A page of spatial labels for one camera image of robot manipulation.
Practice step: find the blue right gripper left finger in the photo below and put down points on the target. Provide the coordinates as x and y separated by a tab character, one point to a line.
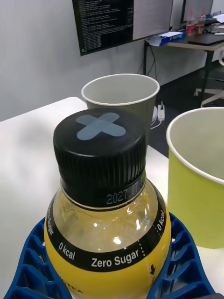
30	275

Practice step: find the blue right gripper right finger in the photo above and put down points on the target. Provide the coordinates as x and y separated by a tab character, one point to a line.
184	268

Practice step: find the yellow label plastic bottle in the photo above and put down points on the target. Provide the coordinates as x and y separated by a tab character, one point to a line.
105	275

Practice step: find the yellow-green plastic waste bin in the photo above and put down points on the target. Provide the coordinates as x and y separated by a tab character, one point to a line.
193	210

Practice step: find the white power strip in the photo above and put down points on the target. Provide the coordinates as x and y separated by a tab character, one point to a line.
161	112

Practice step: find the white office chair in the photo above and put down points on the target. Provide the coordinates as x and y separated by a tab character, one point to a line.
217	93

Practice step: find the grey plastic waste bin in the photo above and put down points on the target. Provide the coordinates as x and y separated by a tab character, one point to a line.
121	91

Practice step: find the wooden top office desk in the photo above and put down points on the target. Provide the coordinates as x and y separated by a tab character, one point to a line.
198	45

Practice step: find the blue and white box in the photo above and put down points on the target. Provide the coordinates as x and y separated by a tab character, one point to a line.
170	37

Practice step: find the red drink cup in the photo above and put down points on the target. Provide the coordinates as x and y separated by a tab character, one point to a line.
190	29

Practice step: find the brown drink cup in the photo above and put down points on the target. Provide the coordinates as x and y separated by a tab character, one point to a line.
200	28

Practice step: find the large dark wall screen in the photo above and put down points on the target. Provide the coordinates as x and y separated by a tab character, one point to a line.
105	23

